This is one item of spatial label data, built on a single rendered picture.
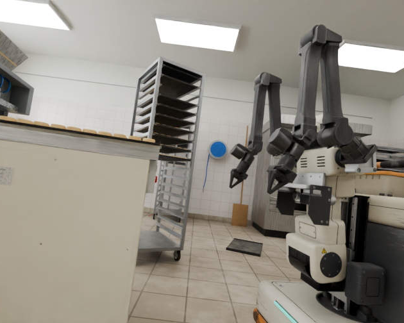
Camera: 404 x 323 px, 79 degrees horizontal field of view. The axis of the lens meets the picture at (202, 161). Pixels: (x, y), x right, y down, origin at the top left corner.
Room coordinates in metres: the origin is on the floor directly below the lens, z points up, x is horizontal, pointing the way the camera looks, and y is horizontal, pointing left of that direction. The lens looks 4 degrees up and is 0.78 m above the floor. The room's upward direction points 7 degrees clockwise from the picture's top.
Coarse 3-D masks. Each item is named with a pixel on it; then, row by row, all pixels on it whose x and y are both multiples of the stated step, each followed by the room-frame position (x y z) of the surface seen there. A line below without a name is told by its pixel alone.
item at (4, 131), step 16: (0, 128) 0.89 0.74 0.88; (16, 128) 0.90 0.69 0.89; (32, 128) 0.91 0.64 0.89; (48, 144) 0.93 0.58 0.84; (64, 144) 0.94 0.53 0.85; (80, 144) 0.95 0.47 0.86; (96, 144) 0.96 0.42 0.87; (112, 144) 0.97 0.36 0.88; (128, 144) 0.98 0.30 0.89; (144, 144) 1.00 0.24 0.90; (160, 144) 1.01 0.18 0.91
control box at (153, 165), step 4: (152, 160) 1.04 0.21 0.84; (152, 164) 1.04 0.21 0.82; (156, 164) 1.05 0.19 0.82; (152, 168) 1.04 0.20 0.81; (156, 168) 1.07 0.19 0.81; (152, 172) 1.04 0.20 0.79; (148, 176) 1.04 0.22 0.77; (152, 176) 1.05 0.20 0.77; (148, 180) 1.04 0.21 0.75; (152, 180) 1.05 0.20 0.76; (148, 184) 1.04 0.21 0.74; (152, 184) 1.05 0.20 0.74; (148, 188) 1.04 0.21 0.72; (152, 188) 1.05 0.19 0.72; (148, 192) 1.04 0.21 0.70; (152, 192) 1.05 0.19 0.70
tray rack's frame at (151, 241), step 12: (156, 60) 2.16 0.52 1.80; (168, 60) 2.14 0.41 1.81; (144, 72) 2.44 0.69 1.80; (192, 72) 2.29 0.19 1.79; (132, 120) 2.62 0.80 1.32; (132, 132) 2.63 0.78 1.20; (156, 228) 2.85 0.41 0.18; (144, 240) 2.40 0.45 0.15; (156, 240) 2.45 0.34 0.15; (168, 240) 2.51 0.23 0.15; (180, 252) 2.40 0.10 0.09
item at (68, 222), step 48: (0, 144) 0.89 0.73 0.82; (0, 192) 0.89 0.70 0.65; (48, 192) 0.92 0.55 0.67; (96, 192) 0.96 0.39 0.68; (144, 192) 0.99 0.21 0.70; (0, 240) 0.90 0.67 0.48; (48, 240) 0.93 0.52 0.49; (96, 240) 0.96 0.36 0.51; (0, 288) 0.90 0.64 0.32; (48, 288) 0.93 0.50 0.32; (96, 288) 0.97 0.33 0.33
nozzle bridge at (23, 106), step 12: (0, 72) 1.11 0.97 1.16; (12, 72) 1.14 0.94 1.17; (12, 84) 1.27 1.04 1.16; (24, 84) 1.26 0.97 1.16; (0, 96) 1.22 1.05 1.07; (12, 96) 1.31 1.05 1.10; (24, 96) 1.32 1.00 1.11; (0, 108) 1.26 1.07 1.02; (12, 108) 1.26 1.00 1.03; (24, 108) 1.32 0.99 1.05
